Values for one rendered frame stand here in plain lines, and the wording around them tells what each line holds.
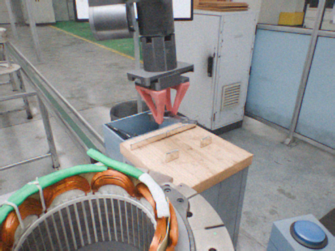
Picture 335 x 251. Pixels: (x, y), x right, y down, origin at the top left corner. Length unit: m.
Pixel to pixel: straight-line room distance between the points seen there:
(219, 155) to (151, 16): 0.29
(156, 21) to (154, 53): 0.05
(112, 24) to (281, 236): 0.40
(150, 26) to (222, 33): 2.05
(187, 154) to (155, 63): 0.20
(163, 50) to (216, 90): 2.17
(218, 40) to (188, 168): 2.05
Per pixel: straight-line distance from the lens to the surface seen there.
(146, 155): 0.53
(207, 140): 0.56
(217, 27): 2.44
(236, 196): 0.59
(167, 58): 0.44
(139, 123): 0.72
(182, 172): 0.48
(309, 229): 0.46
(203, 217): 0.36
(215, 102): 2.62
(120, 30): 0.44
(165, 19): 0.43
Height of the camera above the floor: 1.35
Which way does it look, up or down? 26 degrees down
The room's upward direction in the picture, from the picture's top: straight up
